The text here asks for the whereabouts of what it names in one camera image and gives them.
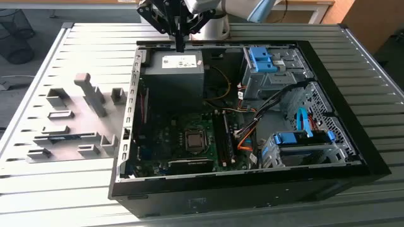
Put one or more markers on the CPU socket with silver CPU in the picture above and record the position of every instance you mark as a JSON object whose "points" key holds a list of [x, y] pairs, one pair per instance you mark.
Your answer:
{"points": [[195, 141]]}

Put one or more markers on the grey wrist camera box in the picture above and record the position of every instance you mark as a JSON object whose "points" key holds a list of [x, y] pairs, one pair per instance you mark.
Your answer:
{"points": [[202, 6]]}

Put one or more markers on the silver disk bay cage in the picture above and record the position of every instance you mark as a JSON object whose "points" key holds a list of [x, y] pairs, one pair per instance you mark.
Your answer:
{"points": [[303, 149]]}

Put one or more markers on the grey parts rack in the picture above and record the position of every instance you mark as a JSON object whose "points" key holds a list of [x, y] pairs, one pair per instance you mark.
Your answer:
{"points": [[75, 123]]}

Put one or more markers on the blue plastic drive latch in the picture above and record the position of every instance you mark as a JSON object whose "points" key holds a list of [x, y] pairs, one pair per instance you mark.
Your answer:
{"points": [[267, 67], [259, 54]]}

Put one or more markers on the hard disk in blue carrier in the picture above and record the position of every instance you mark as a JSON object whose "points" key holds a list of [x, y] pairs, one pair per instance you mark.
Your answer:
{"points": [[286, 138]]}

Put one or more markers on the grey metal drive cage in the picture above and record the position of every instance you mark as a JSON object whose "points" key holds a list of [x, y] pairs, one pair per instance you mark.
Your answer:
{"points": [[275, 82]]}

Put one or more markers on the black open PC case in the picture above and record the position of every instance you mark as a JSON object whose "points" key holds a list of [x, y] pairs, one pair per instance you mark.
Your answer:
{"points": [[221, 196]]}

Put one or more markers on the grey power supply unit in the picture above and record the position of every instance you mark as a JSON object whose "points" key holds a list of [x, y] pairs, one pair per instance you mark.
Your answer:
{"points": [[170, 80]]}

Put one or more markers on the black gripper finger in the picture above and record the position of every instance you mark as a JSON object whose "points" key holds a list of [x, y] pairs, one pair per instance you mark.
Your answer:
{"points": [[194, 30], [163, 29]]}

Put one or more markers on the wooden cabinet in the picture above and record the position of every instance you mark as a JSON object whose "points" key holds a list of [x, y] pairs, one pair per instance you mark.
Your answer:
{"points": [[373, 23]]}

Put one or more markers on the black graphics card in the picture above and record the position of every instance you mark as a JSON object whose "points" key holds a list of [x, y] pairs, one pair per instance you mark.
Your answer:
{"points": [[190, 166]]}

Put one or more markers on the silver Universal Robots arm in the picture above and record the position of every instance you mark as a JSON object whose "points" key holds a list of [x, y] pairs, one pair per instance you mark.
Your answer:
{"points": [[218, 30]]}

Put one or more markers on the green motherboard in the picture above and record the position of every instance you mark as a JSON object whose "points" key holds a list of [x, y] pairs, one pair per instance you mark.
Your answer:
{"points": [[165, 132]]}

